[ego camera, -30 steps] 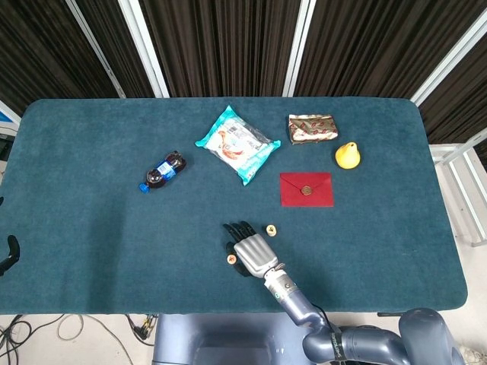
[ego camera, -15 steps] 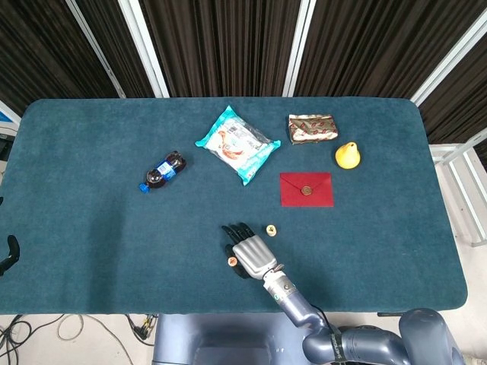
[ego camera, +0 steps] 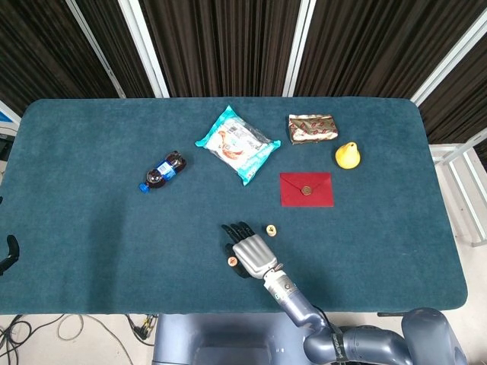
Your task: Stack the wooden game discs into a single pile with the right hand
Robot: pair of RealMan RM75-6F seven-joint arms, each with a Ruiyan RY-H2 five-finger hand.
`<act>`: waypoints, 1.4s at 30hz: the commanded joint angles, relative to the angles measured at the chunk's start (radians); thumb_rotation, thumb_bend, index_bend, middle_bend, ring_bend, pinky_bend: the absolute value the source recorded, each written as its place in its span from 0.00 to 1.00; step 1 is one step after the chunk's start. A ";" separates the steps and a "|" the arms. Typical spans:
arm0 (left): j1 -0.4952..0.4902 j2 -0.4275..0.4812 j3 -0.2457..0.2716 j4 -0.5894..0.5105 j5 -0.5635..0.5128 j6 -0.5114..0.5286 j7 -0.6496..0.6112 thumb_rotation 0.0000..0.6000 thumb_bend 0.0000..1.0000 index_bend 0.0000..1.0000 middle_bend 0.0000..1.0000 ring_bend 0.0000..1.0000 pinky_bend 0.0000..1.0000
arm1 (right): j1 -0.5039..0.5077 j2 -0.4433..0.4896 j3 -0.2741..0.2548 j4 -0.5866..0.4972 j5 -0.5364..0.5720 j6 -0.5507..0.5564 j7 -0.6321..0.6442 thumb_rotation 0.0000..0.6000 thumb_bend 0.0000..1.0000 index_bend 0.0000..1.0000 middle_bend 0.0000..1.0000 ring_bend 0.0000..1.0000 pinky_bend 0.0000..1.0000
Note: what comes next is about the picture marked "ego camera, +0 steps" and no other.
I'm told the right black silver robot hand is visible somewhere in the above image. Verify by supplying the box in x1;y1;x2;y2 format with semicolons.
221;221;279;281

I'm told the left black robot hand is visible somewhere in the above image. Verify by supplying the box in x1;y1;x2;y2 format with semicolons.
0;195;21;277

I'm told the teal table cloth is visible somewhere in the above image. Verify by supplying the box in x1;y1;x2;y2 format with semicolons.
0;97;469;316

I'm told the red envelope with gold seal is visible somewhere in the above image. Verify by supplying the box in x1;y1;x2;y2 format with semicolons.
279;172;335;208

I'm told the blue-grey robot torso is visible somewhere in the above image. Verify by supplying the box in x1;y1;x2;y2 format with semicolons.
151;313;317;365

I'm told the black equipment case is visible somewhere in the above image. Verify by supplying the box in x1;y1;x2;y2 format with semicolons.
0;129;18;160

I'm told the teal white snack bag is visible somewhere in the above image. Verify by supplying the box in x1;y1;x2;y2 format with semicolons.
194;105;282;187

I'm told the cola bottle with blue cap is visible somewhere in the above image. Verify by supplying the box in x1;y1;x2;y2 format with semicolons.
138;151;188;194

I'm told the white blue box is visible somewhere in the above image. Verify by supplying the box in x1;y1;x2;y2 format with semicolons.
0;100;22;132

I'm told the black power plug cluster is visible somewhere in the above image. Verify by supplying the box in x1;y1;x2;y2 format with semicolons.
127;313;158;346

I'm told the yellow pear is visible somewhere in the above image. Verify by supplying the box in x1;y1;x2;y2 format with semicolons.
334;141;362;170

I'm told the gold red patterned wrapper pack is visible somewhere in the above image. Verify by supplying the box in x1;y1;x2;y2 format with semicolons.
288;113;339;146

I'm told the dark brown pleated curtain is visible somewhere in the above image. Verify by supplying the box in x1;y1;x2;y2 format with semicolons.
137;0;302;99
294;0;487;100
0;0;119;117
418;40;487;168
75;0;156;99

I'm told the black floor cable bundle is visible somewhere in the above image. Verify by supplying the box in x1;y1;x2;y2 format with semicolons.
0;314;35;365

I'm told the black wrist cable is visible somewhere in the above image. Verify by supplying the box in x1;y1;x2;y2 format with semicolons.
314;303;333;329

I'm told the white floor cable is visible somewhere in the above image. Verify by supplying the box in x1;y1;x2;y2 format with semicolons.
56;313;134;365

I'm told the white partition post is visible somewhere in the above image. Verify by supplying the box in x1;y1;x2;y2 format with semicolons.
65;0;126;99
409;17;487;107
117;0;170;99
282;0;320;98

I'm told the white metal rack frame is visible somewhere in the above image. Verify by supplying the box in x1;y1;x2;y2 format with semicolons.
428;127;487;248

